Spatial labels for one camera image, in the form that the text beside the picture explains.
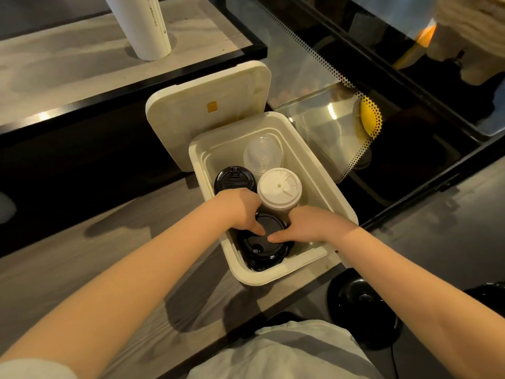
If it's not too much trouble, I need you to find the stack of white lids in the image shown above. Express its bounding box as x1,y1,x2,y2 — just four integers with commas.
257,167,304,222

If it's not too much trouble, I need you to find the nested black tethered lid stack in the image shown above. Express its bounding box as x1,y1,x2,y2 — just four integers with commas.
238,212,296,272

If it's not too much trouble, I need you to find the person's left hand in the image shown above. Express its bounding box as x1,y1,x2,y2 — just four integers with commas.
215,188,266,236

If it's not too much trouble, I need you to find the stack of clear dome lids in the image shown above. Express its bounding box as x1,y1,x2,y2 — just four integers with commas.
243,134,285,180

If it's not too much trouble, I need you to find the person's right forearm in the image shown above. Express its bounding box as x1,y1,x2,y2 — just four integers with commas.
339,226,505,379

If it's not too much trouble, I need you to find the tall white paper cup stack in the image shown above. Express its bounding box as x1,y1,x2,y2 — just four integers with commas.
102,0,173,62

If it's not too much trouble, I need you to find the stack of black lids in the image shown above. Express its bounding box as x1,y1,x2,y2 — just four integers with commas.
214,165,257,194

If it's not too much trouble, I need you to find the yellow banana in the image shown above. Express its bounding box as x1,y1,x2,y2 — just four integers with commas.
359,96,383,138

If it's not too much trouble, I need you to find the white bin lid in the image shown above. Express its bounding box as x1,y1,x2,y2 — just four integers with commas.
145,61,272,173

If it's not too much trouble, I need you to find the person's white shirt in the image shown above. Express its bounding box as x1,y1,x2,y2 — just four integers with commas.
0,319,386,379

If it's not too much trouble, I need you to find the orange fruit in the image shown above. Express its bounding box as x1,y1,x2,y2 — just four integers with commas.
416,23,438,50

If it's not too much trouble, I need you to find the beige coiled rope ornament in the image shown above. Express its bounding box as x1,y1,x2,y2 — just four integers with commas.
428,0,505,85

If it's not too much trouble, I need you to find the person's left forearm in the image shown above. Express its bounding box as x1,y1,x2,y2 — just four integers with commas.
0,197,237,372

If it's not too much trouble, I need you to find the person's right hand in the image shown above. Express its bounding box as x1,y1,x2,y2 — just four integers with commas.
267,205,360,246

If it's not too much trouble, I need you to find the black glass display case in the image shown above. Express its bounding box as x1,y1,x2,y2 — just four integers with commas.
215,0,505,230

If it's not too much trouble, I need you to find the white plastic storage bin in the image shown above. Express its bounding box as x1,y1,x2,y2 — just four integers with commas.
188,111,359,287

